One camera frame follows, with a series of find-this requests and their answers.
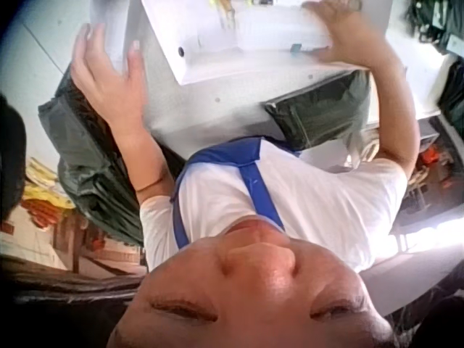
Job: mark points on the large black plastic bag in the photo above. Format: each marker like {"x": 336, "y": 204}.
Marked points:
{"x": 87, "y": 156}

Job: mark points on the person's left hand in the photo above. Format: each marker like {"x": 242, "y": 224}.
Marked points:
{"x": 105, "y": 87}

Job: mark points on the brown wooden furniture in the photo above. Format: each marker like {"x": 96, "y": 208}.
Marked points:
{"x": 72, "y": 250}

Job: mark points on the person's right hand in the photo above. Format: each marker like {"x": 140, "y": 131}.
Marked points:
{"x": 357, "y": 40}

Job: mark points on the white desk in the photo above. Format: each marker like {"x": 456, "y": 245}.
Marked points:
{"x": 413, "y": 272}

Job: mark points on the white side table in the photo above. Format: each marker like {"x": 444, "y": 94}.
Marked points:
{"x": 417, "y": 79}

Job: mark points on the white box with black hole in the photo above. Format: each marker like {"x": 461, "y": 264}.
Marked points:
{"x": 203, "y": 61}

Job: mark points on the heap of yellow red packets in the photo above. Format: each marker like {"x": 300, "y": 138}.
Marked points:
{"x": 43, "y": 195}

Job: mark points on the white wooden cabinet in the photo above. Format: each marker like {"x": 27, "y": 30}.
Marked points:
{"x": 203, "y": 108}

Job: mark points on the small black plastic bag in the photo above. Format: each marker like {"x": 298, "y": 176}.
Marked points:
{"x": 319, "y": 108}

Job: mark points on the shelf with orange items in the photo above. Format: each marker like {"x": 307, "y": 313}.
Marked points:
{"x": 431, "y": 163}

